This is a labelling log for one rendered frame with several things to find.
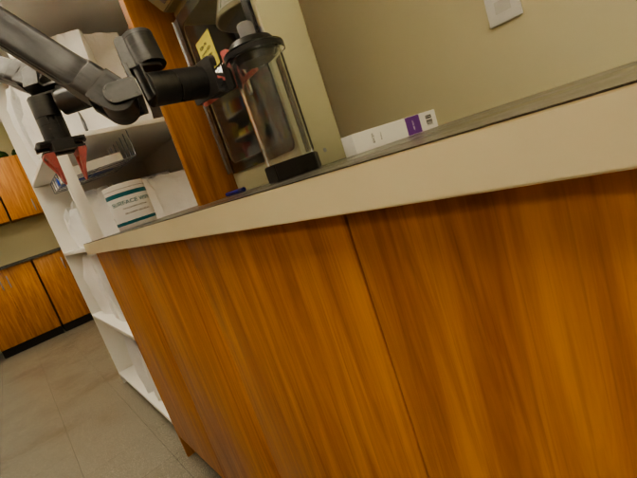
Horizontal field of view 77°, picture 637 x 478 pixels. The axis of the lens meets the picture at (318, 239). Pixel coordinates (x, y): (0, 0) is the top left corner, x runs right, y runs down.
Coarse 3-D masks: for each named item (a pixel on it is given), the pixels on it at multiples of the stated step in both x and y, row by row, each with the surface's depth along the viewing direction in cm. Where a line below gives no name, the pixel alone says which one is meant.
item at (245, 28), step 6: (240, 24) 67; (246, 24) 67; (252, 24) 68; (240, 30) 67; (246, 30) 67; (252, 30) 67; (240, 36) 68; (246, 36) 65; (252, 36) 65; (258, 36) 65; (234, 42) 66; (240, 42) 65
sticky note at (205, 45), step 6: (204, 36) 91; (198, 42) 94; (204, 42) 92; (210, 42) 90; (198, 48) 95; (204, 48) 93; (210, 48) 91; (204, 54) 94; (210, 54) 92; (216, 54) 90; (216, 60) 91
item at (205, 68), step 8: (208, 56) 71; (200, 64) 74; (208, 64) 72; (216, 64) 72; (176, 72) 70; (184, 72) 71; (192, 72) 72; (200, 72) 73; (208, 72) 73; (184, 80) 70; (192, 80) 71; (200, 80) 72; (208, 80) 73; (216, 80) 72; (184, 88) 71; (192, 88) 72; (200, 88) 73; (208, 88) 74; (216, 88) 73; (224, 88) 73; (184, 96) 72; (192, 96) 73; (200, 96) 74; (208, 96) 76; (200, 104) 80
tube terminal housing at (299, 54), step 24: (264, 0) 78; (288, 0) 82; (264, 24) 78; (288, 24) 82; (288, 48) 81; (312, 48) 85; (312, 72) 85; (312, 96) 84; (312, 120) 84; (336, 144) 88
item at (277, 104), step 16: (256, 48) 64; (272, 48) 66; (240, 64) 66; (256, 64) 65; (272, 64) 66; (240, 80) 67; (256, 80) 66; (272, 80) 66; (288, 80) 68; (256, 96) 66; (272, 96) 66; (288, 96) 67; (256, 112) 67; (272, 112) 67; (288, 112) 67; (256, 128) 69; (272, 128) 67; (288, 128) 67; (304, 128) 70; (272, 144) 68; (288, 144) 68; (304, 144) 69; (272, 160) 69
